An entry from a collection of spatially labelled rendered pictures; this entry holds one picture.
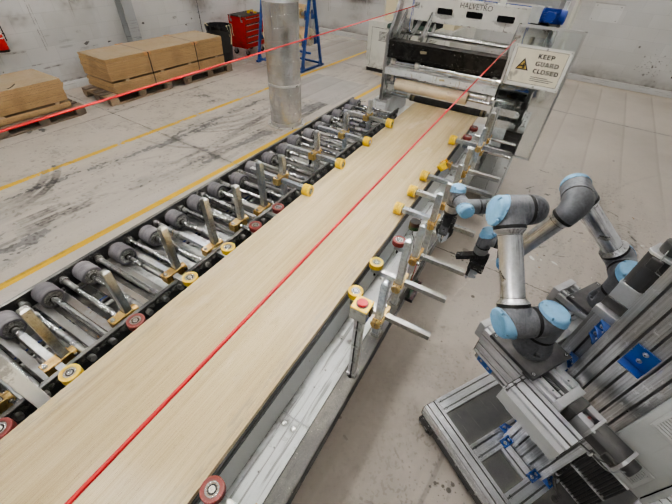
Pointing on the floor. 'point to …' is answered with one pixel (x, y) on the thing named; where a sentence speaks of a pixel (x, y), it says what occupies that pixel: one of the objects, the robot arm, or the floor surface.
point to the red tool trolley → (244, 30)
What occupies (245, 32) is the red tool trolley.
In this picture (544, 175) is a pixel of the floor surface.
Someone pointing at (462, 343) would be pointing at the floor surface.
